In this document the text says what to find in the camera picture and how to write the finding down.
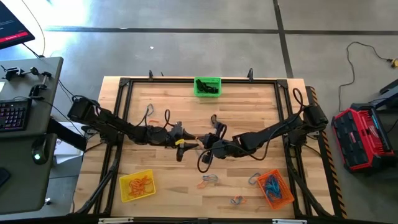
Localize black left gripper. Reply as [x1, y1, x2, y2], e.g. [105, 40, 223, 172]
[166, 121, 200, 162]

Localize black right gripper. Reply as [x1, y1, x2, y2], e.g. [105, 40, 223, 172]
[198, 132, 238, 164]

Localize small orange rubber band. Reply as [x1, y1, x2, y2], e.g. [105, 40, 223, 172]
[129, 183, 147, 197]

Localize green plastic basket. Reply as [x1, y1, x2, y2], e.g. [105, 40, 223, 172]
[193, 76, 223, 98]

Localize yellow plastic basket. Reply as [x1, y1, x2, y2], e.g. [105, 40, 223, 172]
[119, 169, 157, 203]

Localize orange plastic basket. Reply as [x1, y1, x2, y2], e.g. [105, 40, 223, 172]
[256, 169, 295, 210]

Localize black yellow hazard tape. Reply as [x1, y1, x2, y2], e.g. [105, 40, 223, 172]
[307, 86, 348, 218]

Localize black computer mouse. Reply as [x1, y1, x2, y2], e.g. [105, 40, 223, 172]
[30, 136, 50, 166]

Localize black metal clamp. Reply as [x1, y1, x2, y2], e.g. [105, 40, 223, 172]
[29, 71, 53, 98]
[1, 65, 40, 81]

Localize red and black tool case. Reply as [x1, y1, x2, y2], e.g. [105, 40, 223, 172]
[331, 102, 398, 174]

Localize grey desk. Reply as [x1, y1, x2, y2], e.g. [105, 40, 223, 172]
[0, 56, 64, 215]

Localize black backlit keyboard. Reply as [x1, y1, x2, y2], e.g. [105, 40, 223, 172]
[0, 98, 33, 133]

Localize black computer monitor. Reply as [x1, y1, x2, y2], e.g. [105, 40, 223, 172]
[0, 0, 36, 50]

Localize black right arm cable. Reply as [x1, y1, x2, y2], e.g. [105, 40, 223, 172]
[197, 87, 305, 174]

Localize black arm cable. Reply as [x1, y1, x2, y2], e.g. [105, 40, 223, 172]
[197, 87, 305, 174]
[133, 104, 174, 130]

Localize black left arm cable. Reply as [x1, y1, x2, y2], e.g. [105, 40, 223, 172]
[133, 104, 174, 130]

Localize black aluminium table frame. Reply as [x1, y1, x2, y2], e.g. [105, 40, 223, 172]
[70, 68, 343, 218]

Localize silver metal bracket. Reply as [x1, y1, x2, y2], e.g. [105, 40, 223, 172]
[98, 217, 134, 224]
[272, 218, 308, 224]

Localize black floor cable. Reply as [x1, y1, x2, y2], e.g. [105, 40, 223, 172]
[337, 40, 398, 113]

